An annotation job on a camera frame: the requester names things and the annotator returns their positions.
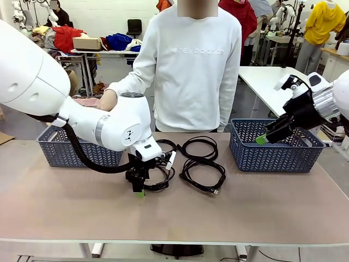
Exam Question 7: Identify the person's right hand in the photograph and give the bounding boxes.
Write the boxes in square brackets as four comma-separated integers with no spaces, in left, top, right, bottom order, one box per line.
[97,88,119,112]

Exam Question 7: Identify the long white table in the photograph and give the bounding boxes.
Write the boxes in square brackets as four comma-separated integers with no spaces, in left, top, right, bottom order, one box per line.
[58,48,142,98]

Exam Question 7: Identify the thin black cable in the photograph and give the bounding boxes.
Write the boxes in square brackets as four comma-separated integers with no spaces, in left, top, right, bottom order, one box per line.
[143,138,178,192]

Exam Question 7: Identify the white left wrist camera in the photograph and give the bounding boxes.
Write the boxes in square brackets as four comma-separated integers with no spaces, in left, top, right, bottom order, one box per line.
[164,151,177,170]

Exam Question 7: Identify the cardboard box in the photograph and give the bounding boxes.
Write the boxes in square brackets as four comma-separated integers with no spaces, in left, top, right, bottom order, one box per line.
[72,37,103,51]

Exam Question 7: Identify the black round base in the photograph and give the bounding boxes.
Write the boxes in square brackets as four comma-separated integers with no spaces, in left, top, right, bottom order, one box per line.
[149,243,205,257]

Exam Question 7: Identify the blue-grey plastic basket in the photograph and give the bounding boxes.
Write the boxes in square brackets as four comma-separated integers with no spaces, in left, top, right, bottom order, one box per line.
[36,124,127,168]
[228,118,327,174]

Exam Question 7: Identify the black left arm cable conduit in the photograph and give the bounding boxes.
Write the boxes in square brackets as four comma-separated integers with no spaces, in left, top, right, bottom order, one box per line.
[27,113,137,174]

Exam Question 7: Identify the white table leg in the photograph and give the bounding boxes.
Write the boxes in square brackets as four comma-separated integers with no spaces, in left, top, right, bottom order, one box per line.
[79,242,106,259]
[236,245,258,262]

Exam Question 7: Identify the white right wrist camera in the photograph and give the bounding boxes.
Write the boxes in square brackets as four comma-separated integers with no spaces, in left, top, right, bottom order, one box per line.
[274,75,294,92]

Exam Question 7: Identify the person in black clothes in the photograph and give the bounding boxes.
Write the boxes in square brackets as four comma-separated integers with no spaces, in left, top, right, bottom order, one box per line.
[43,0,70,28]

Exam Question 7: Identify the person's right forearm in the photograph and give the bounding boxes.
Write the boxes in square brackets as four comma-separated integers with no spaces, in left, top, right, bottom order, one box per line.
[105,69,149,95]

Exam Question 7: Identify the person in yellow hoodie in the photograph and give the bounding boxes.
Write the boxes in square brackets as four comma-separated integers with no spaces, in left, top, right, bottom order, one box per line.
[296,0,347,74]

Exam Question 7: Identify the person in white sweatshirt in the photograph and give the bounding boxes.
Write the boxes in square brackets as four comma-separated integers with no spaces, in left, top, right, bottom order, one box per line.
[133,0,243,134]

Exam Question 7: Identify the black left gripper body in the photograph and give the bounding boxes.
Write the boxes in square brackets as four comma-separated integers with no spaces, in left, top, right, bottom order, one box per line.
[125,153,158,181]

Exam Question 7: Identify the blue clothes pile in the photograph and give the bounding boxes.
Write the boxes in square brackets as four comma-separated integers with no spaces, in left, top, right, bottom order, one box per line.
[105,33,142,52]

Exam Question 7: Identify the black USB cable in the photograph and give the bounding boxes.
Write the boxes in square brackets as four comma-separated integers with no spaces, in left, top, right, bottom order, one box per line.
[179,158,227,196]

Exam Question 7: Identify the flat cardboard sheet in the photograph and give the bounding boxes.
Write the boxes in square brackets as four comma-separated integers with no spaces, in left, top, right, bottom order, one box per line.
[0,130,16,145]

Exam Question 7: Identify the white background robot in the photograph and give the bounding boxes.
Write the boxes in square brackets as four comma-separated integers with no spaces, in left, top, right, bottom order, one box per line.
[12,0,31,25]
[272,4,297,31]

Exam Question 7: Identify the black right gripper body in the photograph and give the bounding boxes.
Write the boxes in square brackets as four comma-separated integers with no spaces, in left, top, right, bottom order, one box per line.
[282,91,325,132]

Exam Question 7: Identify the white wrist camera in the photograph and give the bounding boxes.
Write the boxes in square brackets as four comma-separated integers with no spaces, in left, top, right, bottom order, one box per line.
[164,151,177,170]
[274,75,294,92]

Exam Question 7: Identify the black office chair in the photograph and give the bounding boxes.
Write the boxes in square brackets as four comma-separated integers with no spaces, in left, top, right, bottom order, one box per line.
[127,18,143,38]

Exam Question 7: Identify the red clothes pile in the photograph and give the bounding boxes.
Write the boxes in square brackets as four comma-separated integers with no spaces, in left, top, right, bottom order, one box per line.
[52,25,88,54]

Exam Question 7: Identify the patterned clothes on floor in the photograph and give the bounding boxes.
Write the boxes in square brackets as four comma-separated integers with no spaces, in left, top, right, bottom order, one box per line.
[72,81,112,107]

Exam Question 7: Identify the person in red jacket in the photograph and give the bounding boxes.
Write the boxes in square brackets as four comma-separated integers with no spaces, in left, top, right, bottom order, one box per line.
[218,0,258,66]

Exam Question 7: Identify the thick black cable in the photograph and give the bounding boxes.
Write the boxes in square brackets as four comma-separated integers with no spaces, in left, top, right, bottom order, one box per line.
[176,136,219,161]

